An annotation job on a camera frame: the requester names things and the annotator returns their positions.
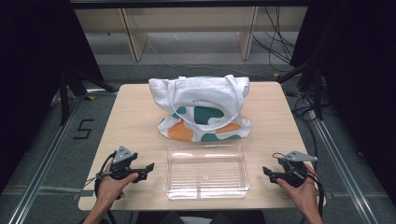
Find clear plastic tray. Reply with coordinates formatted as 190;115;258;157
163;144;250;202

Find black metal stand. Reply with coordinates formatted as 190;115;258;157
58;65;119;126
276;57;325;121

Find bundle of black hanging cables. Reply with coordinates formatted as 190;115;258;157
251;6;297;73

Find person's dark trousers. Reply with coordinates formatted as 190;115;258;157
135;210;266;224

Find black curtain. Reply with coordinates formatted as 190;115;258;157
0;0;105;194
290;0;396;198

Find left hand-held gripper black cable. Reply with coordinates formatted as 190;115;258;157
92;150;118;224

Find person's right hand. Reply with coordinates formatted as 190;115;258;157
276;162;319;216

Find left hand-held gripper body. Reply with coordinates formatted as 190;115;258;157
108;145;149;182

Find person's left hand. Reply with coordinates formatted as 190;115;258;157
94;160;140;207

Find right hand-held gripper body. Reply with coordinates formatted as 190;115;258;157
276;150;319;189

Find right hand-held gripper black cable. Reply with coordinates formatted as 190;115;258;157
272;151;327;224

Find black floor cables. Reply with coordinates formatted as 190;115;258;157
284;88;339;162

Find metal floor rail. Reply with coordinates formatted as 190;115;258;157
306;108;381;224
7;89;120;224

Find hand-held gripper black cable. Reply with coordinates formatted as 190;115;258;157
92;150;118;224
272;151;327;224

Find white patterned tote bag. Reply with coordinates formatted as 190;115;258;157
148;74;253;144

